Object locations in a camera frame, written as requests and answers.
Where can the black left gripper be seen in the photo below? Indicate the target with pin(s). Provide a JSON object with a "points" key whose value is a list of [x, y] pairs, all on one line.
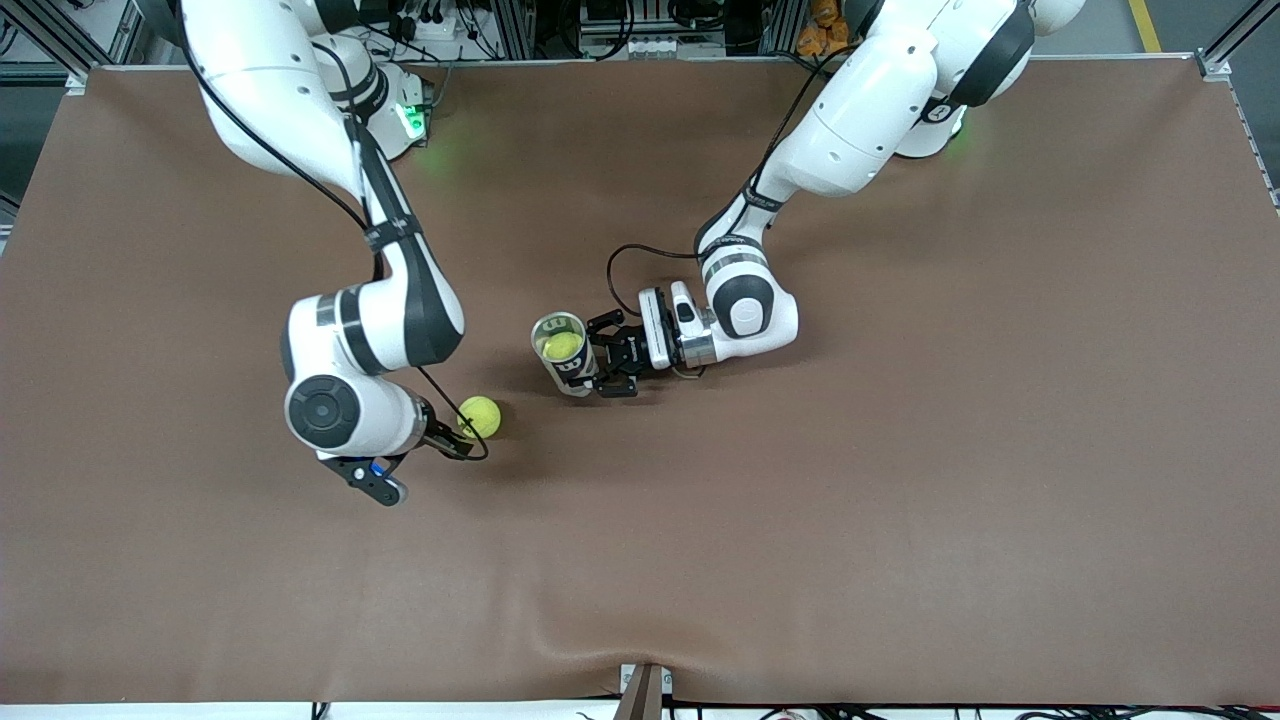
{"points": [[632, 352]]}

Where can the aluminium frame corner profile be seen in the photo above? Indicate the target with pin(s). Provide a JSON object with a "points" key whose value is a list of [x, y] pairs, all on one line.
{"points": [[1215, 62]]}

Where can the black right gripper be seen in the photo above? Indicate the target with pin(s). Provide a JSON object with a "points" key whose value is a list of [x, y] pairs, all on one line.
{"points": [[437, 434]]}

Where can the orange packaged goods pile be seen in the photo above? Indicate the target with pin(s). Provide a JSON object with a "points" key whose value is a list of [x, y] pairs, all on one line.
{"points": [[822, 30]]}

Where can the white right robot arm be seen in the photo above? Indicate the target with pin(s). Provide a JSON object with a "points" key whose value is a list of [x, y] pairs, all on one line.
{"points": [[380, 330]]}

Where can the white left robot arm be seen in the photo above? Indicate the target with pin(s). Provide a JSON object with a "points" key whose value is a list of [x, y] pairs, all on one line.
{"points": [[860, 110]]}

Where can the yellow tennis ball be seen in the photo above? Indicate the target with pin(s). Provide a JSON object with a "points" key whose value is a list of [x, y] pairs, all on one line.
{"points": [[484, 415], [562, 346]]}

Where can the white blue tennis ball can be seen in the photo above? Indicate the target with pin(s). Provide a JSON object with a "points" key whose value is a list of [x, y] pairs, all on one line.
{"points": [[572, 378]]}

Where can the brown table mat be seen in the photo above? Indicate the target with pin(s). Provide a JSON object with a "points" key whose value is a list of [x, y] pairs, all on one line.
{"points": [[640, 520]]}

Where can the white power strip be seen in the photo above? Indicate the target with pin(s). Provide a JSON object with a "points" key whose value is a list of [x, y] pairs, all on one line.
{"points": [[660, 47]]}

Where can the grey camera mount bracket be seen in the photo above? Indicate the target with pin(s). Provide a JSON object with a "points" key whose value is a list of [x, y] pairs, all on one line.
{"points": [[645, 695]]}

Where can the aluminium frame post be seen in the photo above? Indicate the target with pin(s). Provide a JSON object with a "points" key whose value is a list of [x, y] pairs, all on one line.
{"points": [[130, 35]]}

